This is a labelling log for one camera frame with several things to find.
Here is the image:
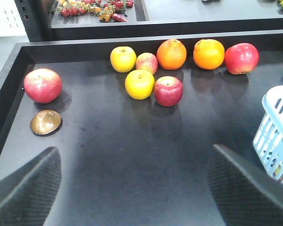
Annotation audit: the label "black upper display tray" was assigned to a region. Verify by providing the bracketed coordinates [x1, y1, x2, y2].
[15, 0, 283, 41]

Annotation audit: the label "red apple far left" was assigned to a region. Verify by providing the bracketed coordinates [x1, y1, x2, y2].
[24, 68, 63, 104]

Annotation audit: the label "red apple beside yellow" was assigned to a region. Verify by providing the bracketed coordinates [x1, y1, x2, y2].
[154, 76, 183, 107]

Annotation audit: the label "red apple centre back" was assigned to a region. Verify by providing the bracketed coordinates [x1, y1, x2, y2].
[224, 43, 259, 75]

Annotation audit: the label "yellow apple back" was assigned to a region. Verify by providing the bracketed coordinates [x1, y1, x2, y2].
[110, 46, 137, 73]

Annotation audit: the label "yellow apple front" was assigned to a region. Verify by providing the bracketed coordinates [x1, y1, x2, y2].
[125, 70, 155, 100]

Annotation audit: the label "small pink apple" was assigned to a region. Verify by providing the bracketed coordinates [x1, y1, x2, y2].
[135, 52, 158, 75]

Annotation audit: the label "orange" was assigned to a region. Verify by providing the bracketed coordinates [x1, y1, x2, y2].
[193, 39, 225, 70]
[156, 39, 187, 70]

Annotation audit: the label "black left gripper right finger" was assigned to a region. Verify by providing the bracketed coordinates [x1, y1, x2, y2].
[208, 144, 283, 226]

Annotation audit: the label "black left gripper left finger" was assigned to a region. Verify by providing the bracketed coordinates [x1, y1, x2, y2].
[0, 147, 61, 226]

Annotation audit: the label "light blue plastic basket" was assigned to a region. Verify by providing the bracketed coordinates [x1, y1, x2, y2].
[253, 85, 283, 184]

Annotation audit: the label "cherry tomato vines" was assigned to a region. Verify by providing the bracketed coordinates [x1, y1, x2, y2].
[56, 0, 134, 23]

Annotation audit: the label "orange left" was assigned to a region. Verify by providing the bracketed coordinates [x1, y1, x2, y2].
[156, 39, 187, 70]

